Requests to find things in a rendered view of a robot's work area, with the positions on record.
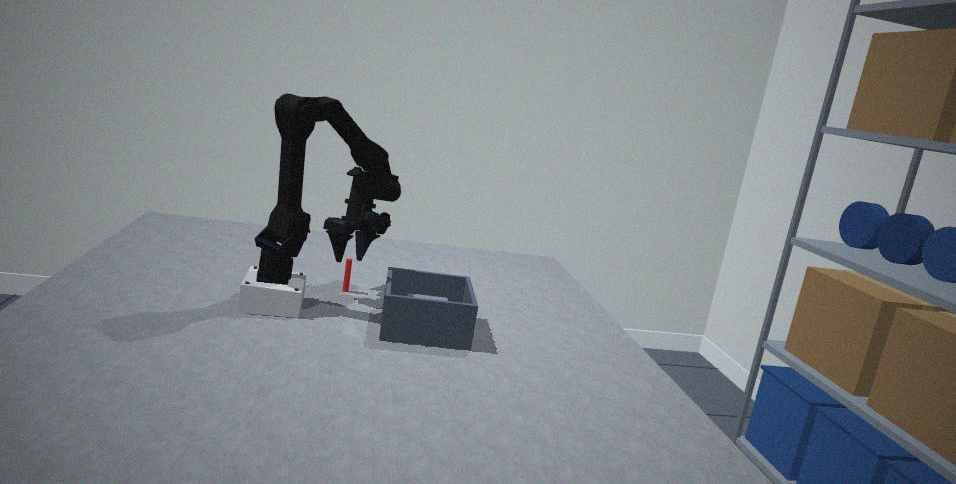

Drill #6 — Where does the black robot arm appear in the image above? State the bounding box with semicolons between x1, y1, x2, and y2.
255;93;401;285

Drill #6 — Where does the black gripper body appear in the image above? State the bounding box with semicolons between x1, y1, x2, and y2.
323;195;380;235

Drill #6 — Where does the red peg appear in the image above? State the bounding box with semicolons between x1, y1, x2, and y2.
343;259;352;292

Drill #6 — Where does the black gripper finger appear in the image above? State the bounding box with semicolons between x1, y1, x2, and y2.
326;230;354;263
355;231;380;261

